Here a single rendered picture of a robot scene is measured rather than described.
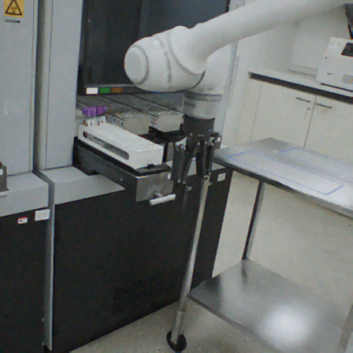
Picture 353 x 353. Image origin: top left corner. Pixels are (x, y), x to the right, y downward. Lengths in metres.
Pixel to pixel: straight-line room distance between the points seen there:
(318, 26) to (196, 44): 3.40
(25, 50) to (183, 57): 0.52
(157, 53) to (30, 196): 0.59
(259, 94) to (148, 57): 2.94
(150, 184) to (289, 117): 2.50
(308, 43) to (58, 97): 3.22
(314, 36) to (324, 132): 1.11
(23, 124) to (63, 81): 0.17
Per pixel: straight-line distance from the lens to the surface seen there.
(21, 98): 1.22
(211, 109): 0.99
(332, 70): 3.39
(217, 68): 0.95
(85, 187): 1.30
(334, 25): 4.11
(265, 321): 1.57
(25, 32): 1.20
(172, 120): 1.56
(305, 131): 3.49
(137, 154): 1.14
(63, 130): 1.31
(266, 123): 3.67
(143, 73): 0.81
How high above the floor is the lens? 1.21
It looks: 21 degrees down
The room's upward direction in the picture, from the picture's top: 8 degrees clockwise
